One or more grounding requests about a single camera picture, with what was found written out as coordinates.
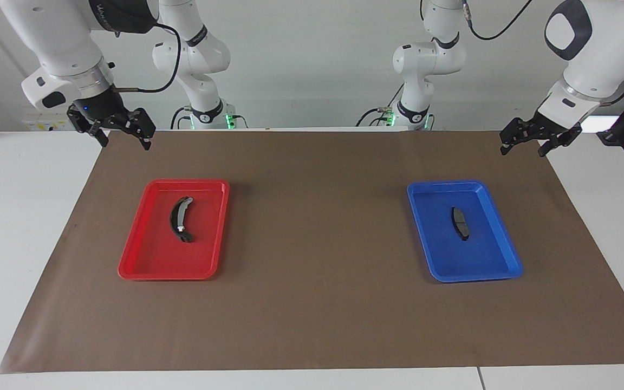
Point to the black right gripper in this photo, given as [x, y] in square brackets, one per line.
[101, 105]

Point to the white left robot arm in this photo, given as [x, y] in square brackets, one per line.
[599, 59]

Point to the curved black brake shoe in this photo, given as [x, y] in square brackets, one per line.
[175, 219]

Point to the blue plastic tray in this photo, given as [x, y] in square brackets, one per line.
[469, 260]

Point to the white wall socket box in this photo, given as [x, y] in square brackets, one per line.
[46, 125]

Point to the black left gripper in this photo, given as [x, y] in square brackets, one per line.
[539, 127]

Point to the red plastic tray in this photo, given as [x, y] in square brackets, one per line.
[155, 260]

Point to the brown paper mat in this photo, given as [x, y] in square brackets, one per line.
[312, 314]

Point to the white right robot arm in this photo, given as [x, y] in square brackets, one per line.
[63, 38]

